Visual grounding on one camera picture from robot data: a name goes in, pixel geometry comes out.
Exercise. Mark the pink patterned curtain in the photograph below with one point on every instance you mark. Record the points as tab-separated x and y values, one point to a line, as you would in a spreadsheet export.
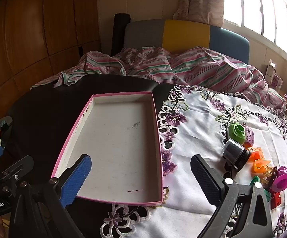
200	0

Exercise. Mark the grey and black jar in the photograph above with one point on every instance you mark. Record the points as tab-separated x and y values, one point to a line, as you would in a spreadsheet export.
234	152

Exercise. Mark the light green round toy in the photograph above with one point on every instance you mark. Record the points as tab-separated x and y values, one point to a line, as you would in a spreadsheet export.
236	132

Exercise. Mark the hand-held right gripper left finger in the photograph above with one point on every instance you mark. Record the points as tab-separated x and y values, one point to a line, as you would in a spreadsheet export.
75	181

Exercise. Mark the black rolled mat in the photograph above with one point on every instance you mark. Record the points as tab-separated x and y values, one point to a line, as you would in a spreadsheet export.
119	34

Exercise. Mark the teal plastic spool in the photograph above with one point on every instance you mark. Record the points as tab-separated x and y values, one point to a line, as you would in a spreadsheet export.
254	180

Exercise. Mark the orange toy block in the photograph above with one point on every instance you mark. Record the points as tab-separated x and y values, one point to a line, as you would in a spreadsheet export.
256	155

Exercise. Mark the pink small packet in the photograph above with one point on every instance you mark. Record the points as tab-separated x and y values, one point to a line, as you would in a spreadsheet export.
278	82

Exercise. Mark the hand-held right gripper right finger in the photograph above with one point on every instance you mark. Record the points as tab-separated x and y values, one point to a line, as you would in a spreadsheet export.
205	181

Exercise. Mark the brown gear toy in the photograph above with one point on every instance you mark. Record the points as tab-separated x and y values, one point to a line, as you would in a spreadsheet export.
269	176

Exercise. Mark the pink cardboard box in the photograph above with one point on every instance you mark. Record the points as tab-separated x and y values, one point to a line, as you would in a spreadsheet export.
118	148

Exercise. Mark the grey yellow blue headboard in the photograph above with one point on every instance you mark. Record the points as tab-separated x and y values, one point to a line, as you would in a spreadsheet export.
185	33

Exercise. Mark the window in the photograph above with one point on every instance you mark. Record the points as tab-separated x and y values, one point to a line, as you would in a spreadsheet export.
265	12

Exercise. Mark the pink striped blanket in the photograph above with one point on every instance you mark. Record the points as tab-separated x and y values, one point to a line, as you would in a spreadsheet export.
183	67

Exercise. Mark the red toy block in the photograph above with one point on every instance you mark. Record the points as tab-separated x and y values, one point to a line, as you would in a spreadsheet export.
276	199

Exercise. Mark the purple egg-shaped toy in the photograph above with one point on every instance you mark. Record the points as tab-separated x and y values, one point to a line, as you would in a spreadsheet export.
249	136

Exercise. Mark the magenta suction cup toy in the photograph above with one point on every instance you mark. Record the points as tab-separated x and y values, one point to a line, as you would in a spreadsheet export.
282	181

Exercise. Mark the orange-yellow plastic clip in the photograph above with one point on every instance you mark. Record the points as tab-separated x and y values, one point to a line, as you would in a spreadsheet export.
260	167

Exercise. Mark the wooden wardrobe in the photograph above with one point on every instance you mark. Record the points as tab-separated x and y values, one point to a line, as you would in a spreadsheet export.
34	42

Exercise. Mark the white embroidered floral tablecloth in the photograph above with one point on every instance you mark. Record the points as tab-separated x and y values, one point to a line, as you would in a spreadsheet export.
208	129

